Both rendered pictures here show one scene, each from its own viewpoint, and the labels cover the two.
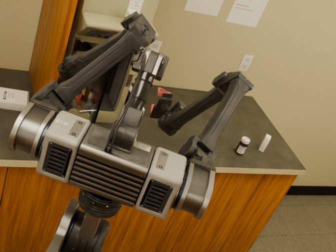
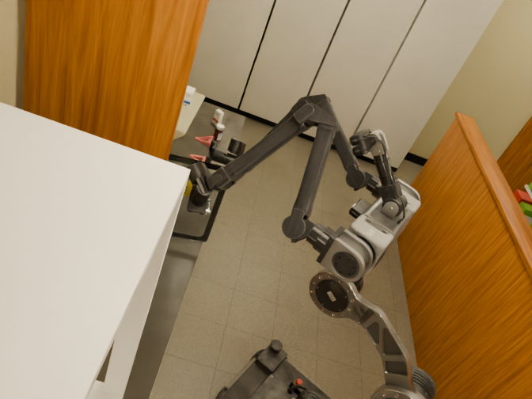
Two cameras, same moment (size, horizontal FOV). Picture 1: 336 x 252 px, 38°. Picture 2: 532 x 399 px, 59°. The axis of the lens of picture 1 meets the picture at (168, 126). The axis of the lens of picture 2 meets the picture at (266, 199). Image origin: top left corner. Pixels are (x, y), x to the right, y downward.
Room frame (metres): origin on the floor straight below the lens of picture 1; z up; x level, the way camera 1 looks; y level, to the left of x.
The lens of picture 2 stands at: (0.89, 1.55, 2.38)
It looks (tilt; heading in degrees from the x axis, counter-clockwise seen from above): 36 degrees down; 294
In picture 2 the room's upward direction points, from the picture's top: 24 degrees clockwise
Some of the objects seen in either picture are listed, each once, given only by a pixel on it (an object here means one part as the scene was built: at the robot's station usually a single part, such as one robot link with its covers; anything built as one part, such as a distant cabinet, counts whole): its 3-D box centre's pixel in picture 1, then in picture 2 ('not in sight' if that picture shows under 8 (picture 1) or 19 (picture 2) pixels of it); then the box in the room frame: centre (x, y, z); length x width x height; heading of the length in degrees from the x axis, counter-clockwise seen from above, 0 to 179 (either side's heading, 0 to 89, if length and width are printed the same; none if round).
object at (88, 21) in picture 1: (118, 33); (178, 119); (1.90, 0.35, 1.46); 0.32 x 0.12 x 0.10; 122
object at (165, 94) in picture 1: (161, 95); (204, 143); (1.95, 0.08, 1.24); 0.09 x 0.07 x 0.07; 32
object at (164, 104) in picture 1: (163, 111); (217, 155); (1.89, 0.04, 1.20); 0.07 x 0.07 x 0.10; 32
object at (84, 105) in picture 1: (80, 97); (180, 200); (1.75, 0.39, 1.19); 0.30 x 0.01 x 0.40; 44
